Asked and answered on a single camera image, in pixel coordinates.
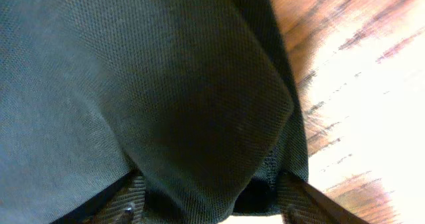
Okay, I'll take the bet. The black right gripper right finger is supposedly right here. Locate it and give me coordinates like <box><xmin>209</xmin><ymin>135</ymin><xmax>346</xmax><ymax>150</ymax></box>
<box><xmin>277</xmin><ymin>173</ymin><xmax>368</xmax><ymax>224</ymax></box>

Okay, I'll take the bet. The black t-shirt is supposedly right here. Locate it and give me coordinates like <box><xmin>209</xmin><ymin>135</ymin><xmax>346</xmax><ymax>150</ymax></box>
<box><xmin>1</xmin><ymin>0</ymin><xmax>308</xmax><ymax>223</ymax></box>

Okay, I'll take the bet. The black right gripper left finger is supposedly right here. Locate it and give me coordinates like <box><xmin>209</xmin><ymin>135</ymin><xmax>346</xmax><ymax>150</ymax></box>
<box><xmin>53</xmin><ymin>172</ymin><xmax>145</xmax><ymax>224</ymax></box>

